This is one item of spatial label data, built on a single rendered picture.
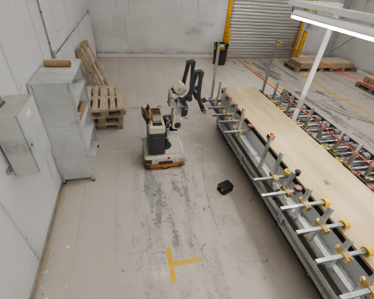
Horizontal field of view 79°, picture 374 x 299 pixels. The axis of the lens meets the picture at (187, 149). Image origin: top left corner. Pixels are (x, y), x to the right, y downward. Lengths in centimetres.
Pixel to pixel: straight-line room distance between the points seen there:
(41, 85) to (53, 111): 33
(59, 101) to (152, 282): 228
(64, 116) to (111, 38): 639
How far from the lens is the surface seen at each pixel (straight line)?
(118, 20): 917
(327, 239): 272
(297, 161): 308
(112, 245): 306
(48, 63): 350
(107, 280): 289
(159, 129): 338
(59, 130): 330
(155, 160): 368
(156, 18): 921
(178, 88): 332
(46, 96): 310
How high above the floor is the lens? 261
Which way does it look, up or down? 38 degrees down
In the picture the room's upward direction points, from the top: 5 degrees clockwise
